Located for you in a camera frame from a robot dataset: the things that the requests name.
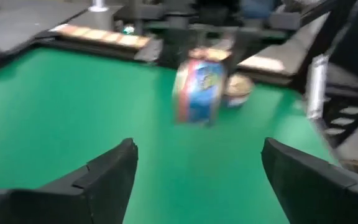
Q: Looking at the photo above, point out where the green table mat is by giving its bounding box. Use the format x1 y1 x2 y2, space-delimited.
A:
0 46 338 224

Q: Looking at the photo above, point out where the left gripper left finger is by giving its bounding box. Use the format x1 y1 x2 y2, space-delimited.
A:
0 138 139 224

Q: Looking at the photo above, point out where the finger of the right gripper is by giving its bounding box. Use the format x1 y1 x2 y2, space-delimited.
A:
227 28 262 76
163 29 198 70

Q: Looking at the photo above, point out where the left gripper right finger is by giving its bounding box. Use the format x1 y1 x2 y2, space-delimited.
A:
261 137 358 224

